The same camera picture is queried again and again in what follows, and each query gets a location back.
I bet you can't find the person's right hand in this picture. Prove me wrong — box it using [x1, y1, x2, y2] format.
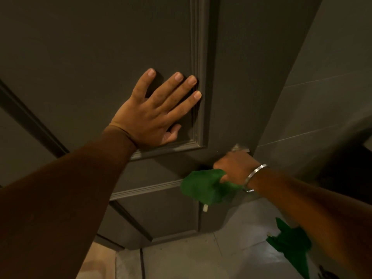
[214, 150, 260, 189]

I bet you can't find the person's left hand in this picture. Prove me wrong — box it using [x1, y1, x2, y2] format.
[109, 68, 202, 149]

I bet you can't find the green cleaning cloth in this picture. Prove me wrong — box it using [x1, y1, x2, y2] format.
[180, 169, 245, 213]

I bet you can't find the dark grey panelled door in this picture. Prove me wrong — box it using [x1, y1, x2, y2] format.
[0, 0, 324, 251]

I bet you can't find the person's left forearm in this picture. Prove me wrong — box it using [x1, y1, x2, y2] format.
[0, 125, 138, 279]

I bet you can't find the person's right forearm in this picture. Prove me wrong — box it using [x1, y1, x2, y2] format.
[248, 168, 372, 279]

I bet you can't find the green fabric piece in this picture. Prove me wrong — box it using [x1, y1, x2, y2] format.
[266, 217, 312, 279]

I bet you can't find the silver bracelet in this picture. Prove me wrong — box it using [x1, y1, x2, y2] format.
[243, 164, 268, 193]

